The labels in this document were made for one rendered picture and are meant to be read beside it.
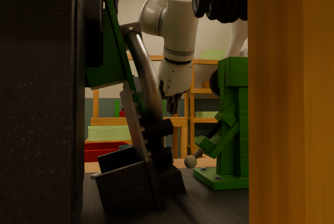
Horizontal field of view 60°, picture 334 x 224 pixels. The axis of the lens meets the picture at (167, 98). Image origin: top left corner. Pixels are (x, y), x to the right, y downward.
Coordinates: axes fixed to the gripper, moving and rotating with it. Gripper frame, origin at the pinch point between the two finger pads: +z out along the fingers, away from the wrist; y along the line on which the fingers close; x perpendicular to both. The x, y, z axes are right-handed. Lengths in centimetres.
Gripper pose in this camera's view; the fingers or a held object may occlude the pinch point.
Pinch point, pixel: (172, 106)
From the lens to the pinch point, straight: 86.5
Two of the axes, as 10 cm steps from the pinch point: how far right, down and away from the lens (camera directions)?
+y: -7.6, 2.4, -6.0
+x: 6.4, 4.1, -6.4
